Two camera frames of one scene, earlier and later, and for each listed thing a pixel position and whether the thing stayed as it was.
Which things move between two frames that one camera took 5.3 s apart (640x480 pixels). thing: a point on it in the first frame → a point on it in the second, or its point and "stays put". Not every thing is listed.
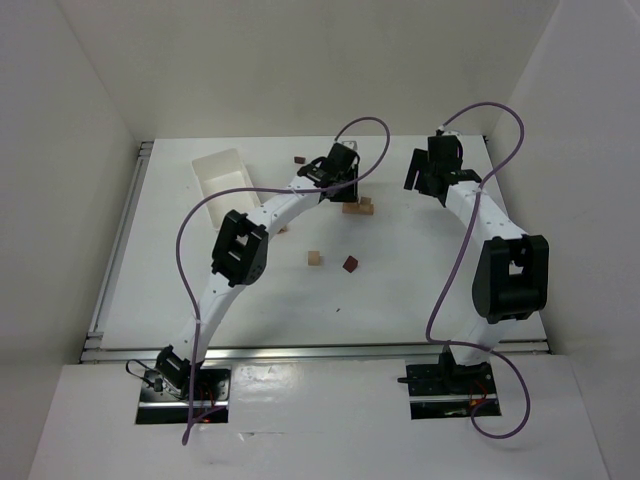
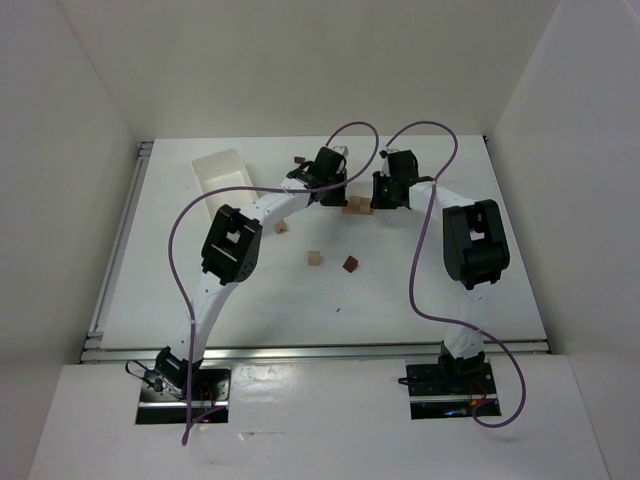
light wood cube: (314, 258) stays put
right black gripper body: (420, 175) → (381, 197)
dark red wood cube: (350, 264) stays put
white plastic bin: (224, 171) stays put
